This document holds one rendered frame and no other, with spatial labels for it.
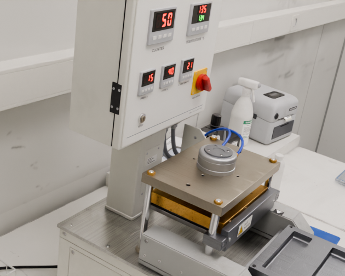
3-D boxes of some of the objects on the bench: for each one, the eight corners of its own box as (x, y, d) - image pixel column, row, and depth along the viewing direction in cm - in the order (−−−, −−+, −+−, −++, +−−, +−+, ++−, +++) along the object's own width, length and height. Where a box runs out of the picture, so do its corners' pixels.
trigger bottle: (222, 142, 207) (234, 78, 197) (231, 136, 214) (243, 74, 204) (243, 149, 203) (256, 85, 194) (252, 143, 210) (265, 80, 200)
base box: (55, 290, 127) (59, 226, 120) (149, 225, 157) (157, 172, 150) (268, 420, 103) (288, 349, 96) (331, 314, 132) (350, 254, 126)
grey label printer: (216, 125, 222) (223, 85, 215) (244, 115, 236) (252, 78, 230) (268, 148, 208) (277, 105, 201) (294, 136, 222) (304, 96, 216)
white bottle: (280, 195, 184) (290, 156, 178) (270, 199, 181) (280, 159, 175) (270, 189, 188) (279, 150, 182) (259, 191, 185) (268, 153, 179)
